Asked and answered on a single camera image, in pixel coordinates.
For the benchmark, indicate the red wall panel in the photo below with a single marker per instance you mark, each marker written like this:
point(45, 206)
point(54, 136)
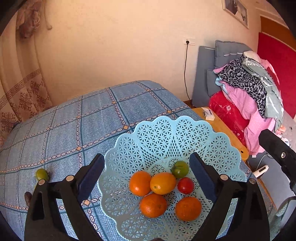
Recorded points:
point(281, 64)

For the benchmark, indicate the white wall socket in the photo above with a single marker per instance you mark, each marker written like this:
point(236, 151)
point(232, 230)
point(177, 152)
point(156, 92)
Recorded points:
point(187, 41)

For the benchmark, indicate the red tomato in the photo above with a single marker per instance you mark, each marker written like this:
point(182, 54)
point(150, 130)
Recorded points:
point(185, 185)

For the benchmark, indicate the small textured mandarin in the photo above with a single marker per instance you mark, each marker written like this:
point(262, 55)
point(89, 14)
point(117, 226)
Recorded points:
point(188, 208)

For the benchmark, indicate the framed wall picture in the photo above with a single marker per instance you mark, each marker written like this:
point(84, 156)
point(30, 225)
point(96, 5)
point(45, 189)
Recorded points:
point(235, 10)

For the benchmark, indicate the curtain tassel tieback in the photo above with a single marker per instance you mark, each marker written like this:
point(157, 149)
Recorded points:
point(30, 23)

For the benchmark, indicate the beige patterned curtain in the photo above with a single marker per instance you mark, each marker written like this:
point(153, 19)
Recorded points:
point(20, 92)

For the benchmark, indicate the wooden side table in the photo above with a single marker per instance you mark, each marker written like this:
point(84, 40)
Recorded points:
point(222, 125)

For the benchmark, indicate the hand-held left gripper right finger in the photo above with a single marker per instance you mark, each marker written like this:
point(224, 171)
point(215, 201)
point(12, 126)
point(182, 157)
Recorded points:
point(203, 180)

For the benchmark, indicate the small grey pillow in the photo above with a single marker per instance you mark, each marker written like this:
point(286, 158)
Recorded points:
point(211, 81)

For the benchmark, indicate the round orange tomato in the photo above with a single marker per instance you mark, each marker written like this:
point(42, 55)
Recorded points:
point(140, 183)

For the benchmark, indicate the pile of clothes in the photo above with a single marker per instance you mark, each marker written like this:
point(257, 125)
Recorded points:
point(242, 99)

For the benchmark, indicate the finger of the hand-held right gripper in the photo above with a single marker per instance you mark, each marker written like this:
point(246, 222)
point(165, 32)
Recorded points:
point(275, 146)

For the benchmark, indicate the small white box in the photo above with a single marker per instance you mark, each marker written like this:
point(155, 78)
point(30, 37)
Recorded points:
point(208, 113)

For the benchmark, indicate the light blue plastic basket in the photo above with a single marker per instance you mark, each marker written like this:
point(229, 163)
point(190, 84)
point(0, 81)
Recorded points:
point(157, 143)

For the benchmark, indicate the orange wooden door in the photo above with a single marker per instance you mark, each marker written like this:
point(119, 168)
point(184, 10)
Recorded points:
point(272, 24)

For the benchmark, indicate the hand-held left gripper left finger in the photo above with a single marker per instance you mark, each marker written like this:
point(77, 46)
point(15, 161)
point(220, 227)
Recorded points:
point(89, 180)

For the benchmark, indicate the yellow-orange citrus fruit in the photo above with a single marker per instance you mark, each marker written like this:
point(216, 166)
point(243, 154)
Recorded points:
point(163, 183)

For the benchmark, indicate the dark brown avocado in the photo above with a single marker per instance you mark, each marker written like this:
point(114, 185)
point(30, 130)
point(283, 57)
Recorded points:
point(28, 198)

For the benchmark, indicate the green tomato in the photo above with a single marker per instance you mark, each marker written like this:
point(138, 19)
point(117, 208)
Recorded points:
point(42, 174)
point(180, 169)

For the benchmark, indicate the grey quilted cushion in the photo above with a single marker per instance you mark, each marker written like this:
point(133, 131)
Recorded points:
point(229, 49)

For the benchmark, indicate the grey-green cloth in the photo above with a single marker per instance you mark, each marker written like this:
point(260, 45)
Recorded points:
point(285, 208)

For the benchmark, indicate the leopard print cloth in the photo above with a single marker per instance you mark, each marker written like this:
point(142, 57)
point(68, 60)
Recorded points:
point(245, 80)

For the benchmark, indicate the red floral blanket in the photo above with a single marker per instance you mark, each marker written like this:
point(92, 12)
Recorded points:
point(225, 111)

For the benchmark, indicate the grey upright cushion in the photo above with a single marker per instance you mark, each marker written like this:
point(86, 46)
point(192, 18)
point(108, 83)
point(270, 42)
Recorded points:
point(203, 76)

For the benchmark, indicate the large textured mandarin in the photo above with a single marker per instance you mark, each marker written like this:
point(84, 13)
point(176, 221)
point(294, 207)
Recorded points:
point(153, 205)

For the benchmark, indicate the white charger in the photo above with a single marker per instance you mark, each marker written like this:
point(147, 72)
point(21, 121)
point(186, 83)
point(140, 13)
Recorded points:
point(260, 171)

